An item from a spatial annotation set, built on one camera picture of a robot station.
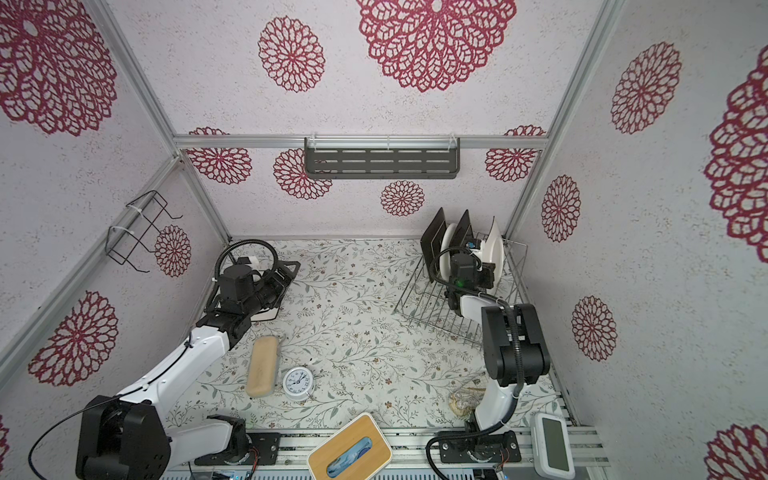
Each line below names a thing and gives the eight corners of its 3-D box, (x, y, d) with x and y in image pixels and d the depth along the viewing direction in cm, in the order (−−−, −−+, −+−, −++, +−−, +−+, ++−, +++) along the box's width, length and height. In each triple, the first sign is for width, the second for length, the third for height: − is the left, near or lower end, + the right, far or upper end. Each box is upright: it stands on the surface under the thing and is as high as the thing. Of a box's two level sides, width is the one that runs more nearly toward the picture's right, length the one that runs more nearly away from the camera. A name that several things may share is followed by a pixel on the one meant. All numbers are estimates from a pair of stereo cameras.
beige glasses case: (248, 399, 83) (242, 394, 80) (257, 343, 94) (252, 336, 91) (274, 396, 84) (269, 391, 80) (280, 341, 95) (276, 334, 91)
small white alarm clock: (284, 400, 83) (280, 395, 80) (290, 372, 88) (286, 366, 85) (312, 400, 83) (309, 395, 80) (316, 372, 88) (313, 366, 85)
